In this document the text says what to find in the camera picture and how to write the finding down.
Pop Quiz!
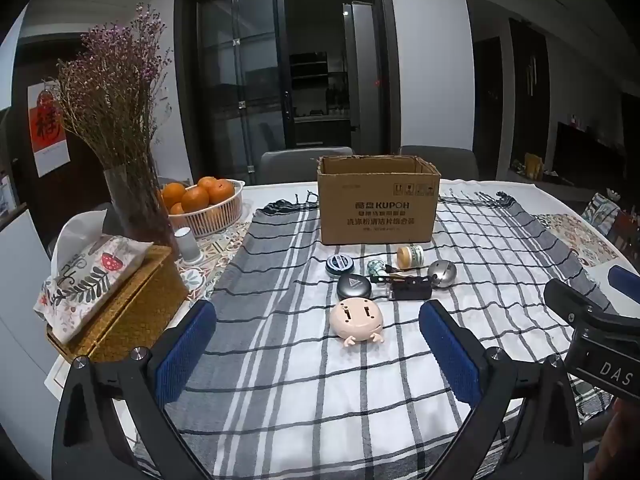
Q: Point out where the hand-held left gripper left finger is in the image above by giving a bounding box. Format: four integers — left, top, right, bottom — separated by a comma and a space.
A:
51, 300, 218, 480

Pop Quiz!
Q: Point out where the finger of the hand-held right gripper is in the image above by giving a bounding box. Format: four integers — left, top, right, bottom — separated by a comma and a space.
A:
607, 264, 640, 306
543, 278, 622, 332

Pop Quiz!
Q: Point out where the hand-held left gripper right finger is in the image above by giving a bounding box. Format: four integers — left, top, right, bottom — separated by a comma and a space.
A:
418, 300, 585, 480

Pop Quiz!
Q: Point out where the pink round plastic device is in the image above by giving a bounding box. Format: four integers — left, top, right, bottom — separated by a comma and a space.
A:
329, 296, 386, 348

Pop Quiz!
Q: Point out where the brown cardboard box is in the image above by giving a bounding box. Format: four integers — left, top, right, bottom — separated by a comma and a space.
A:
316, 155, 442, 246

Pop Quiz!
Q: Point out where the woven straw box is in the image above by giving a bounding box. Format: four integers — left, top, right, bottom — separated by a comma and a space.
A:
46, 245, 190, 363

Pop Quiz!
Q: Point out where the patterned chair cushion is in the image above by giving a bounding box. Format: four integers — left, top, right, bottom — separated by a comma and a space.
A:
582, 192, 622, 237

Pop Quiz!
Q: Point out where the black rectangular gadget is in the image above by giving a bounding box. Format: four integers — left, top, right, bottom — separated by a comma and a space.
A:
387, 279, 433, 302

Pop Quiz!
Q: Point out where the silver metal ball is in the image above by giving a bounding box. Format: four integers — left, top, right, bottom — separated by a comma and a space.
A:
427, 261, 457, 289

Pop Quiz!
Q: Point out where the grey white plaid cloth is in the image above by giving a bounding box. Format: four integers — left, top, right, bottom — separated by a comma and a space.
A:
132, 190, 621, 480

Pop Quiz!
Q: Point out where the black metal clip tool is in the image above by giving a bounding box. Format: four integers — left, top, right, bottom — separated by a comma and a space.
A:
370, 271, 430, 284

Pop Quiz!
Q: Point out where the small white cylinder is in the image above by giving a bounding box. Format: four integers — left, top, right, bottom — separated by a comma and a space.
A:
173, 227, 203, 266

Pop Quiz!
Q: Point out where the beige tape roll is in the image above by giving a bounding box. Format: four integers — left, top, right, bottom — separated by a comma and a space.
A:
397, 244, 425, 267

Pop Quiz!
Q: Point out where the black round case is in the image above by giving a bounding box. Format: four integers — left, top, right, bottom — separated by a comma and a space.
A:
336, 274, 372, 301

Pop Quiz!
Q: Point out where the white low bench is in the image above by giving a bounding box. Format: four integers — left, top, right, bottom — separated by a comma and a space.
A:
507, 160, 596, 202

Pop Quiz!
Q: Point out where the floral fabric tissue cover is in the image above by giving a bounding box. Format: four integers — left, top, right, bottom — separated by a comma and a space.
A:
33, 210, 154, 346

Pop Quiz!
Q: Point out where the black low cabinet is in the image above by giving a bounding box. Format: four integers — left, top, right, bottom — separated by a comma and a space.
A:
555, 120, 626, 187

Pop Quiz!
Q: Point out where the white plastic fruit basket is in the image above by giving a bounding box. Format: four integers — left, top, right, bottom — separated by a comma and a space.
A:
162, 178, 246, 238

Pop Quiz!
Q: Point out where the dark round tin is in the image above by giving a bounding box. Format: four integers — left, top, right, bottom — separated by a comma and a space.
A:
325, 254, 353, 278

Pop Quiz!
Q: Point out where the grey dining chair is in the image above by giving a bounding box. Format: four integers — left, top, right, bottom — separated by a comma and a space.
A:
257, 146, 354, 186
398, 145, 480, 181

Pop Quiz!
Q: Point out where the dark wooden door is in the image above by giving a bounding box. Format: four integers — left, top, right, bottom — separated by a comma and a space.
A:
510, 17, 551, 166

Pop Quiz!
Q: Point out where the glass vase with dried flowers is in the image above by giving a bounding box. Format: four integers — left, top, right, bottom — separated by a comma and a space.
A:
55, 10, 173, 171

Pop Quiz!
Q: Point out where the dark sliding glass door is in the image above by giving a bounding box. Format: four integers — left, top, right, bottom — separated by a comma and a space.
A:
175, 0, 401, 186

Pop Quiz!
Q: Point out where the silver refrigerator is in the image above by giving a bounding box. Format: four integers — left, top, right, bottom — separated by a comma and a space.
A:
342, 1, 381, 153

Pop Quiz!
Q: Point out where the red white wall calendar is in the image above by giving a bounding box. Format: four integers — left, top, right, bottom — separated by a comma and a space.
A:
27, 80, 71, 177

